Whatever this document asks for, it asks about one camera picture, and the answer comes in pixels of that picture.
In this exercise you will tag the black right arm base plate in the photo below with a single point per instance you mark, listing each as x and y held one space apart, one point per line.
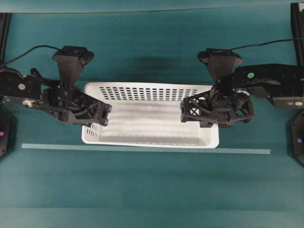
297 137

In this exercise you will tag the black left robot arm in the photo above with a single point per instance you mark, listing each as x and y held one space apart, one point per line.
23 90

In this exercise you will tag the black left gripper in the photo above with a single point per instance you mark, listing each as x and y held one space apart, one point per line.
69 104

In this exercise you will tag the light green tape strip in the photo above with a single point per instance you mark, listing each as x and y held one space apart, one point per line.
108 148

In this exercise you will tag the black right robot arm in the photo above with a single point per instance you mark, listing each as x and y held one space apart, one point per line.
281 85

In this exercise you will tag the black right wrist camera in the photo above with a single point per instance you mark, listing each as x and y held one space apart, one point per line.
220 63

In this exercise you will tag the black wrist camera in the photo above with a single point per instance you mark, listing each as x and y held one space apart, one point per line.
71 61
220 63

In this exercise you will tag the black aluminium frame rails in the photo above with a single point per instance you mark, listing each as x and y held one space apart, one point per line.
297 25

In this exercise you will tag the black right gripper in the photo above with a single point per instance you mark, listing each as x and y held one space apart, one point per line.
229 106

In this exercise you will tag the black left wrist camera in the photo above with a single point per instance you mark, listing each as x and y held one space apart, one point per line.
71 61

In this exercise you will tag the white perforated plastic basket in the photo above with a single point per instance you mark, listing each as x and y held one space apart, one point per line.
147 114

